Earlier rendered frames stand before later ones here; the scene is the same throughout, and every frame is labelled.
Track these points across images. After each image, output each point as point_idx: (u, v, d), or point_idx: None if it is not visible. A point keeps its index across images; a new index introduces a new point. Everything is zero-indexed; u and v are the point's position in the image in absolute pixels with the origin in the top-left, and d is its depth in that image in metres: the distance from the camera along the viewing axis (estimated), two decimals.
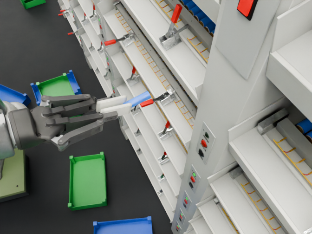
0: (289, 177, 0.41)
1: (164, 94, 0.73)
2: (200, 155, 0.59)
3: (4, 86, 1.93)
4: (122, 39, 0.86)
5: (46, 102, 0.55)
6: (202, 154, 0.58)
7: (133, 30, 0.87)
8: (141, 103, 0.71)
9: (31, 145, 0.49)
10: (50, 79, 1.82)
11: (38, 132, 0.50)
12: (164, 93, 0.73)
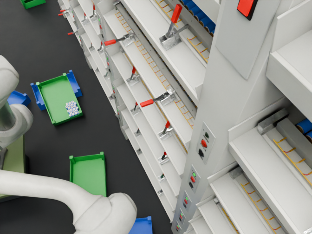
0: (289, 177, 0.41)
1: (164, 94, 0.73)
2: (200, 155, 0.59)
3: None
4: (122, 39, 0.86)
5: None
6: (202, 154, 0.58)
7: (133, 30, 0.87)
8: (141, 103, 0.71)
9: None
10: (50, 79, 1.82)
11: None
12: (164, 93, 0.73)
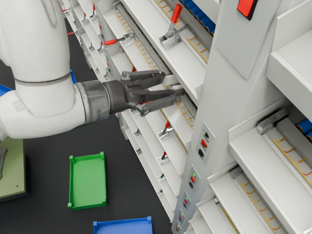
0: (289, 177, 0.41)
1: None
2: (200, 155, 0.59)
3: (4, 86, 1.93)
4: (122, 39, 0.86)
5: (142, 109, 0.62)
6: (202, 154, 0.58)
7: (133, 30, 0.87)
8: (141, 103, 0.71)
9: None
10: None
11: None
12: None
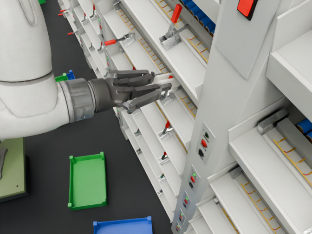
0: (289, 177, 0.41)
1: None
2: (200, 155, 0.59)
3: None
4: (122, 39, 0.86)
5: (129, 107, 0.61)
6: (202, 154, 0.58)
7: (137, 28, 0.87)
8: (172, 76, 0.69)
9: None
10: None
11: None
12: None
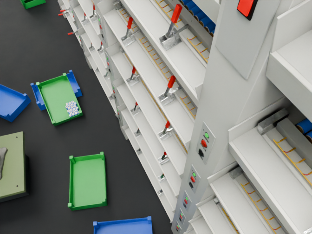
0: (289, 177, 0.41)
1: None
2: (200, 155, 0.59)
3: (4, 86, 1.93)
4: (127, 35, 0.86)
5: None
6: (202, 154, 0.58)
7: (139, 27, 0.87)
8: (174, 76, 0.69)
9: None
10: (50, 79, 1.82)
11: None
12: None
